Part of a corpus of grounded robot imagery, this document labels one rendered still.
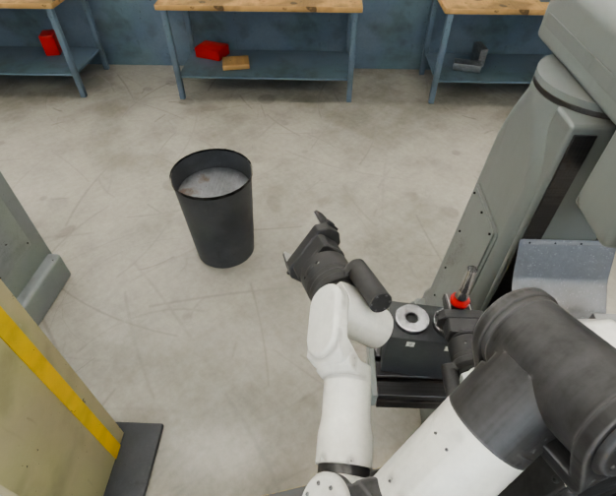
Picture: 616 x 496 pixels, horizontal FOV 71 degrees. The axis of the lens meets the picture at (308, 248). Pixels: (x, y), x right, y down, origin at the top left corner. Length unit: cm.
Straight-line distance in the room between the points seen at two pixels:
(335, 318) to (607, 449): 33
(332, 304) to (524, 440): 29
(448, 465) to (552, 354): 14
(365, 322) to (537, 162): 96
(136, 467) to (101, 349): 72
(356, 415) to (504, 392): 22
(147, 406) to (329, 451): 193
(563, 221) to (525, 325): 116
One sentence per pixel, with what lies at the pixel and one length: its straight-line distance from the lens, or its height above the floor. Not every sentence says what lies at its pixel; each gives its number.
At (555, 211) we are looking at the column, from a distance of 154.
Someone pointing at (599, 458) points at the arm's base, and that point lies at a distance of 42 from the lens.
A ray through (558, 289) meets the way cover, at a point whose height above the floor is 96.
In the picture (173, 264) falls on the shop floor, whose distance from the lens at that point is 297.
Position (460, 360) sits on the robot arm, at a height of 126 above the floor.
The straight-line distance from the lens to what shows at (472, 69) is 488.
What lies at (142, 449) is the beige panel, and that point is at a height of 3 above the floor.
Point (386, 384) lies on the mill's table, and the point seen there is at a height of 95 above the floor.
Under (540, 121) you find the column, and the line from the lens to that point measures 149.
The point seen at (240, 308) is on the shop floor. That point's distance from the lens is 265.
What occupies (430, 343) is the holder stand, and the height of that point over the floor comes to 113.
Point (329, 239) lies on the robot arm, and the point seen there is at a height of 157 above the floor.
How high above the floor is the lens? 212
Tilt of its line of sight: 46 degrees down
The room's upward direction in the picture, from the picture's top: straight up
